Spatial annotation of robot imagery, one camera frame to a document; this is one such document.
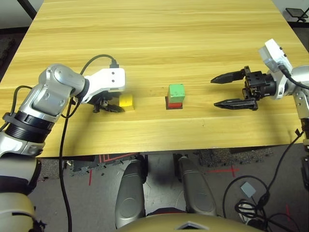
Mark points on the grey robot left leg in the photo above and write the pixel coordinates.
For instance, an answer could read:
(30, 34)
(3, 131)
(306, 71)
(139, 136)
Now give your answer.
(130, 193)

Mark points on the small grey box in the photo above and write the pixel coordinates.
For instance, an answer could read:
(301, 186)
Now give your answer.
(248, 189)

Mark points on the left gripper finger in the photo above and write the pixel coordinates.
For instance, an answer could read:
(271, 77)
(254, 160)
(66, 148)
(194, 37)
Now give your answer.
(113, 108)

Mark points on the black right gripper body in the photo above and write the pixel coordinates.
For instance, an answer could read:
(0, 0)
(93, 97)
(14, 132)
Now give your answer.
(259, 84)

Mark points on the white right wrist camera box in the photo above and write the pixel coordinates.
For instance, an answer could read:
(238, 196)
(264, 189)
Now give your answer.
(272, 55)

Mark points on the black stand with flat plate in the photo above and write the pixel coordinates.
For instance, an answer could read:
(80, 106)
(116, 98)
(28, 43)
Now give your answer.
(297, 12)

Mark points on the green wooden block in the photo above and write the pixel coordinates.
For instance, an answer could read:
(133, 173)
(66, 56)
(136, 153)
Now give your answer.
(176, 93)

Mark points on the black square pad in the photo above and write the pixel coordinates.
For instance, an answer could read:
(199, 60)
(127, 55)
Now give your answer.
(166, 104)

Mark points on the yellow wooden block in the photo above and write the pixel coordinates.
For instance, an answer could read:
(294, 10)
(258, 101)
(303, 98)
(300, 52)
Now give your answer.
(128, 101)

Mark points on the grey robot right leg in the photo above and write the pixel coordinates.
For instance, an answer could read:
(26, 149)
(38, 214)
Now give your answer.
(196, 191)

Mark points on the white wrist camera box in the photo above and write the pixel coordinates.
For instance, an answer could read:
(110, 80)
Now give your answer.
(272, 55)
(111, 79)

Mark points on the white sneaker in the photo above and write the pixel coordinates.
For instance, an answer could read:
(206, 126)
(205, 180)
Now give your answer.
(245, 217)

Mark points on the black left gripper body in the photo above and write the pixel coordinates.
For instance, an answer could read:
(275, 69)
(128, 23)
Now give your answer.
(103, 99)

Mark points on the red wooden block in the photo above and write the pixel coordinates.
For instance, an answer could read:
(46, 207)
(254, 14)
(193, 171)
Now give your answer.
(175, 105)

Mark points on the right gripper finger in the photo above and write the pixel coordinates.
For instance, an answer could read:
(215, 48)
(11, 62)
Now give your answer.
(229, 77)
(239, 104)

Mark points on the black metal frame bar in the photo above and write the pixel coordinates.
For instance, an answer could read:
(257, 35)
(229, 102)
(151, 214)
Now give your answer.
(27, 8)

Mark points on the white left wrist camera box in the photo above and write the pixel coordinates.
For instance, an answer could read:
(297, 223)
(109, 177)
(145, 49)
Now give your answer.
(111, 79)

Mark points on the grey robot leg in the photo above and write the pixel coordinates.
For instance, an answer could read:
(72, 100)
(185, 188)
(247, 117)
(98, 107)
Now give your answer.
(196, 191)
(130, 193)

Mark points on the tan robot torso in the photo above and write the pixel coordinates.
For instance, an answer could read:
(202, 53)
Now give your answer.
(188, 224)

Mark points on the black foam floor mat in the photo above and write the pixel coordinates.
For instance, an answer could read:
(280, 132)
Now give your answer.
(6, 50)

